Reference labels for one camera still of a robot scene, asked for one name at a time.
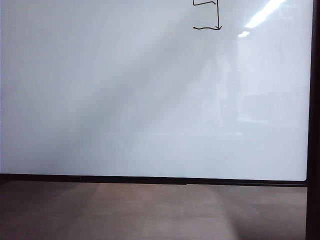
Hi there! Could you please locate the black metal whiteboard stand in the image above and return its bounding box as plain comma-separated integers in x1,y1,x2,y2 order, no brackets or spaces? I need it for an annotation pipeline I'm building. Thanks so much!
305,0,320,240

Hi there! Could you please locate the white whiteboard with black frame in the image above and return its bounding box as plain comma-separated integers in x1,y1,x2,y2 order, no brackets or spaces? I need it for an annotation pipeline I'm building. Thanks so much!
0,0,315,186

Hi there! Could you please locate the black whiteboard pen tray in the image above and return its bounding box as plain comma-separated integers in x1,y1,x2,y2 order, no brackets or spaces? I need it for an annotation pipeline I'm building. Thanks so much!
185,179,308,188

